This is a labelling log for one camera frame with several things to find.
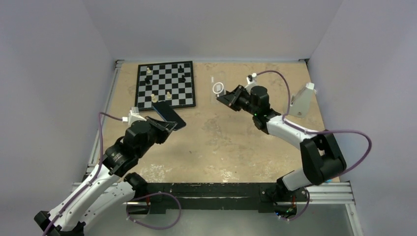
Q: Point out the blue phone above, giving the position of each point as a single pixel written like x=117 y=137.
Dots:
x=168 y=114

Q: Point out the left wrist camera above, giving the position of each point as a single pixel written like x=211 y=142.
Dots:
x=133 y=116

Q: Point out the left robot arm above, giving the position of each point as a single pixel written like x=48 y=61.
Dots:
x=110 y=183

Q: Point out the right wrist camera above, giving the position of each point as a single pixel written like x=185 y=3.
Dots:
x=251 y=82

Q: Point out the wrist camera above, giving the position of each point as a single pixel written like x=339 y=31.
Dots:
x=133 y=116
x=251 y=82

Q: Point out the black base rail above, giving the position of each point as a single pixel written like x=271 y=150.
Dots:
x=262 y=197

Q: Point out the clear phone case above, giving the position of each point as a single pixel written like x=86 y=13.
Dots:
x=217 y=86

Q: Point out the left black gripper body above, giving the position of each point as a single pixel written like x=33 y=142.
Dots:
x=157 y=135

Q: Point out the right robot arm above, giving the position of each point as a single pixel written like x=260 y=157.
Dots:
x=321 y=156

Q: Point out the black white chessboard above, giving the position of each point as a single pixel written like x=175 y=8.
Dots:
x=166 y=78

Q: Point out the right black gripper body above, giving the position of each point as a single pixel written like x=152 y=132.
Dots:
x=243 y=102

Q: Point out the white metronome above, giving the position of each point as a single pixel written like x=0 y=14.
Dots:
x=300 y=102

